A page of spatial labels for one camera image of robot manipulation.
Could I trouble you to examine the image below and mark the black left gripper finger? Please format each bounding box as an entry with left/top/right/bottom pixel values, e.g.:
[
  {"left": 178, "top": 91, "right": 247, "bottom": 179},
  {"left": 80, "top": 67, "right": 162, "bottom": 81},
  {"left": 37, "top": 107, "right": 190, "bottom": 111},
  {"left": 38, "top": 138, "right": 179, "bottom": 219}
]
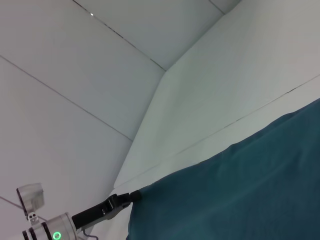
[{"left": 128, "top": 189, "right": 142, "bottom": 204}]

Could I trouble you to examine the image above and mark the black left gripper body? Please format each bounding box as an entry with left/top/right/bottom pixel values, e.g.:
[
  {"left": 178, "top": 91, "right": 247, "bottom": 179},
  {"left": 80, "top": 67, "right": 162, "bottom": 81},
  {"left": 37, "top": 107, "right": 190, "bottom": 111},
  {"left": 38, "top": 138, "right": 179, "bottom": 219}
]
[{"left": 71, "top": 192, "right": 133, "bottom": 230}]

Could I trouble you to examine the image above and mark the teal FREE print t-shirt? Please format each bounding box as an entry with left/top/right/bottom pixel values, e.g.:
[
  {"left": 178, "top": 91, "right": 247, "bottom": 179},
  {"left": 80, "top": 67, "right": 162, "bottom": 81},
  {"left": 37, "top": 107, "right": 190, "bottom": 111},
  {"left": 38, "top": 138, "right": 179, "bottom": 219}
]
[{"left": 126, "top": 97, "right": 320, "bottom": 240}]

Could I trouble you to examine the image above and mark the left arm cable with connector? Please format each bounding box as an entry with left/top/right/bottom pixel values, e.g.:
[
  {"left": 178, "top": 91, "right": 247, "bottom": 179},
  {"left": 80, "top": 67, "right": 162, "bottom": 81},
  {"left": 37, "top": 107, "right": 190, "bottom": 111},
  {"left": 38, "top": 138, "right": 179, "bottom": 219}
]
[{"left": 81, "top": 227, "right": 99, "bottom": 239}]

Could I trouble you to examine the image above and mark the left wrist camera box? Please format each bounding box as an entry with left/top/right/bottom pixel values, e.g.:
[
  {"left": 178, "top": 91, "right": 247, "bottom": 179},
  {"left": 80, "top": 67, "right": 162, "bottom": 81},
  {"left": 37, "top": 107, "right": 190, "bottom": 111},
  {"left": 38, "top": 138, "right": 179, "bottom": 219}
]
[{"left": 16, "top": 182, "right": 46, "bottom": 222}]

